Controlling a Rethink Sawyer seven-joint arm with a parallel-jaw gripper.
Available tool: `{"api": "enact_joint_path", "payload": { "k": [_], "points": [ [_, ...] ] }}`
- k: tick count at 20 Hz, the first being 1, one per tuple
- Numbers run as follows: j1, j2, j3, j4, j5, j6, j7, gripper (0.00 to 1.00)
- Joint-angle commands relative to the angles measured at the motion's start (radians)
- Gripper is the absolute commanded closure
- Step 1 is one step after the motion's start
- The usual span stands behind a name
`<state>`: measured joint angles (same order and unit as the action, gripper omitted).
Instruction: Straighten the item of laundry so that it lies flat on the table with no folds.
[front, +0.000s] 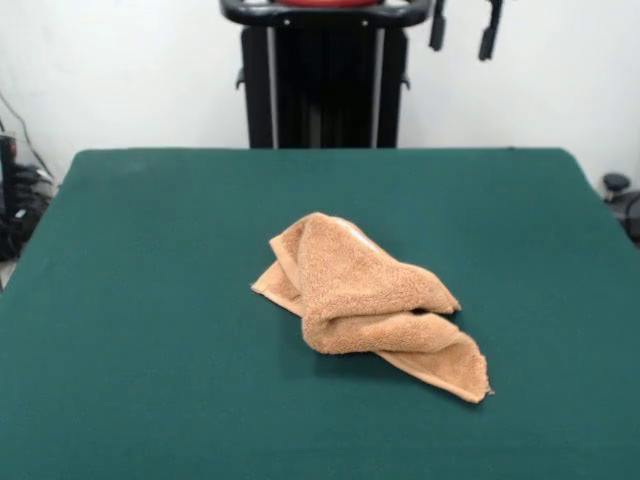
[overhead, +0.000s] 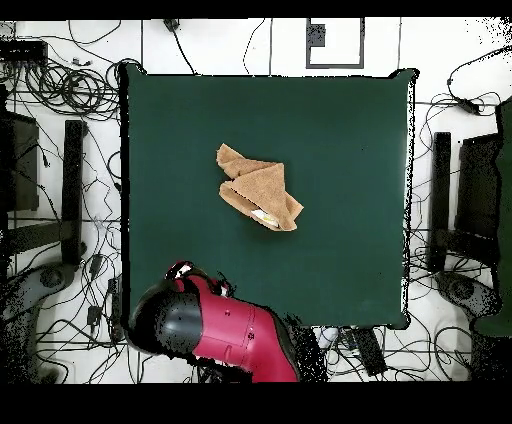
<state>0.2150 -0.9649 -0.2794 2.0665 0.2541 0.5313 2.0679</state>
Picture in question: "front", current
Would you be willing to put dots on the grey office chair base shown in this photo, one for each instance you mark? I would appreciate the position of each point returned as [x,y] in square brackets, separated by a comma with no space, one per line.
[616,182]

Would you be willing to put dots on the tan terry towel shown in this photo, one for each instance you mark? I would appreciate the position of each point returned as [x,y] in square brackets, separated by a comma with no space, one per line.
[360,290]

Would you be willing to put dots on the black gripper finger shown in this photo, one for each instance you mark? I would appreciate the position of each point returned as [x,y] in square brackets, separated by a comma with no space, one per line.
[437,30]
[490,35]

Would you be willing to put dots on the dark green table cloth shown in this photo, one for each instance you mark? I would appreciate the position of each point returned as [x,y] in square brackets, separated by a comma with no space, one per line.
[150,300]

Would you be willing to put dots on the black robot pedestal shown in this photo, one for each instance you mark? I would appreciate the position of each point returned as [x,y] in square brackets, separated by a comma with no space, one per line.
[325,75]

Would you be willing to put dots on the black electronics pile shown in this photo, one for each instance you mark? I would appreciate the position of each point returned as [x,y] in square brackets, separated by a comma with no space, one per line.
[20,200]

